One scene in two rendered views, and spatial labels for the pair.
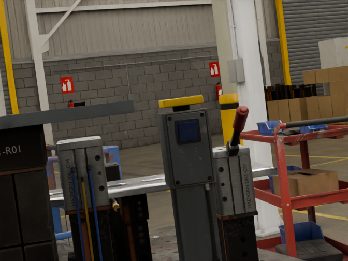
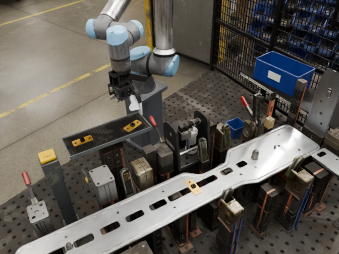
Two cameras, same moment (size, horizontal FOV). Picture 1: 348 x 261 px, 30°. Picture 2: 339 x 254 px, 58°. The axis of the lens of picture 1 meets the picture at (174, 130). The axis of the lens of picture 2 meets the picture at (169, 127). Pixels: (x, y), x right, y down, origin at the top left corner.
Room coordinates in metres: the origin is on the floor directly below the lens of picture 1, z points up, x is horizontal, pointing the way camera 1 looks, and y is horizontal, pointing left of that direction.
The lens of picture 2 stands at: (2.02, 0.12, 2.01)
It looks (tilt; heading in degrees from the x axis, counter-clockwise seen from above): 39 degrees down; 159
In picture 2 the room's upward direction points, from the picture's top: 2 degrees counter-clockwise
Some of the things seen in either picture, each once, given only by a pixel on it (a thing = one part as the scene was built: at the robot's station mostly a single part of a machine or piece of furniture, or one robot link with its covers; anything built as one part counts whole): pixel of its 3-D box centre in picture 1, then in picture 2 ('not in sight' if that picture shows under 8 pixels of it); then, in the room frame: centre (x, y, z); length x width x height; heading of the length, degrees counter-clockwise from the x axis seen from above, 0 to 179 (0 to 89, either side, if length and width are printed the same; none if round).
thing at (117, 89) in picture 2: not in sight; (121, 82); (0.96, 0.33, 1.40); 0.09 x 0.08 x 0.12; 116
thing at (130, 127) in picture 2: not in sight; (132, 124); (0.95, 0.36, 1.17); 0.08 x 0.04 x 0.01; 116
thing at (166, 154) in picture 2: not in sight; (164, 178); (1.06, 0.46, 0.89); 0.13 x 0.11 x 0.38; 8
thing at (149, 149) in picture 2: not in sight; (151, 179); (1.05, 0.39, 0.90); 0.05 x 0.05 x 0.40; 8
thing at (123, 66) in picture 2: not in sight; (121, 63); (0.96, 0.34, 1.48); 0.08 x 0.08 x 0.05
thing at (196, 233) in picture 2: not in sight; (190, 207); (1.24, 0.52, 0.84); 0.13 x 0.05 x 0.29; 8
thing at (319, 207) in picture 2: not in sight; (322, 184); (1.36, 1.16, 0.84); 0.11 x 0.06 x 0.29; 8
